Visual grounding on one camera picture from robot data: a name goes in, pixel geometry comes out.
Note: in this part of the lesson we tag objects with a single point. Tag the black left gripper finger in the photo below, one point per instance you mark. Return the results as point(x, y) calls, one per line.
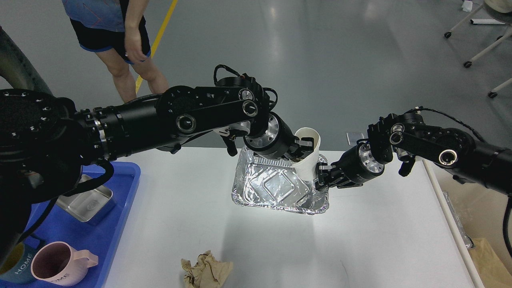
point(293, 157)
point(304, 145)

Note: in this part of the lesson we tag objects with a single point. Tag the pink HOME mug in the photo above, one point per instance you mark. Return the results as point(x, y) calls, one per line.
point(61, 264)

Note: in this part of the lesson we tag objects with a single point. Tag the blue plastic bin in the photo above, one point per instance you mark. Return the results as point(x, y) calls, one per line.
point(102, 238)

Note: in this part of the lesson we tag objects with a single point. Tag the white paper cup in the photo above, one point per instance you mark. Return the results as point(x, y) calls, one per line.
point(305, 168)

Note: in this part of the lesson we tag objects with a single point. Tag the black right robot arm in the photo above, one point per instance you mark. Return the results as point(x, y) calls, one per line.
point(467, 157)

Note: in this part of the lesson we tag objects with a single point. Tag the stainless steel rectangular tray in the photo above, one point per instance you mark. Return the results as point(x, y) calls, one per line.
point(89, 207)

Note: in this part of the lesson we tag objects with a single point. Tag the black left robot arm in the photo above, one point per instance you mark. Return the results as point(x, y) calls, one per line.
point(49, 149)

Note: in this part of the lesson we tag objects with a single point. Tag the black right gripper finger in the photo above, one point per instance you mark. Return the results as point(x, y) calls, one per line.
point(324, 174)

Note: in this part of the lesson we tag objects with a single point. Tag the person in blue shirt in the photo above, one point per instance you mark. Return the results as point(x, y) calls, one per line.
point(115, 30)

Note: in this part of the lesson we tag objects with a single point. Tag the aluminium foil tray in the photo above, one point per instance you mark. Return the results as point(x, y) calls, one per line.
point(274, 184)

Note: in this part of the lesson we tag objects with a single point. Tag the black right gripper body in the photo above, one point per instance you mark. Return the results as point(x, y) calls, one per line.
point(355, 167)

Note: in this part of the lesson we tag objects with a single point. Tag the blue HOME mug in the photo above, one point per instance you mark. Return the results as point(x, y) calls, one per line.
point(17, 268)

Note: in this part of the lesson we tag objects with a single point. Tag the beige plastic waste bin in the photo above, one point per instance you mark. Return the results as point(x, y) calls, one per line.
point(475, 217)

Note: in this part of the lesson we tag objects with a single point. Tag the brown paper napkin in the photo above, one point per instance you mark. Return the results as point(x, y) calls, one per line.
point(208, 272)

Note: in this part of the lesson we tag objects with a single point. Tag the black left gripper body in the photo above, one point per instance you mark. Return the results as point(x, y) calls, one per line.
point(274, 141)

